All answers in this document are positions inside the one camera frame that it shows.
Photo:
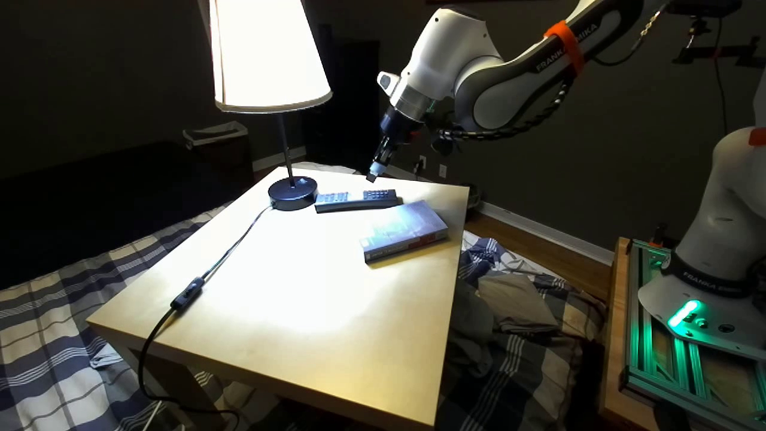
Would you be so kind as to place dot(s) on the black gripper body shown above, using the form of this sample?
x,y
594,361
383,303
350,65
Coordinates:
x,y
398,132

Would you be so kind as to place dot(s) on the dark slim remote control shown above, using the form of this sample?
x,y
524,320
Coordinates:
x,y
354,200

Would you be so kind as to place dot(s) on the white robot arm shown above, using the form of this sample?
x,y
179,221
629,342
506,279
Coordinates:
x,y
445,57

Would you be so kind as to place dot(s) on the blue book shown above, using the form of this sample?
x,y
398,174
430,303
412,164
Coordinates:
x,y
402,231

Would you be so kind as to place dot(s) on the light wooden side table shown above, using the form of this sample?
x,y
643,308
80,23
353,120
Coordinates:
x,y
302,303

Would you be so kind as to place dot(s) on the white shade table lamp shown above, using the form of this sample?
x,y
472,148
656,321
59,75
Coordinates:
x,y
266,57

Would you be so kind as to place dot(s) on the gray crumpled cloth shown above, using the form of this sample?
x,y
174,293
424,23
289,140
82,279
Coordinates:
x,y
506,320

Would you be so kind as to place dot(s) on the wooden base board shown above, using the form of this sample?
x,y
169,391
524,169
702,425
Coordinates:
x,y
613,337

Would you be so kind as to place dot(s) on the plaid blue white bed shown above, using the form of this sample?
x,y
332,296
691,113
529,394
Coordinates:
x,y
48,351

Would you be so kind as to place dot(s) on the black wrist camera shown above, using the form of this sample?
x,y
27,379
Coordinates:
x,y
445,144

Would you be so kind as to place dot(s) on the black camera stand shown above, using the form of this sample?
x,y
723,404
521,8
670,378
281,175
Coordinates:
x,y
709,33

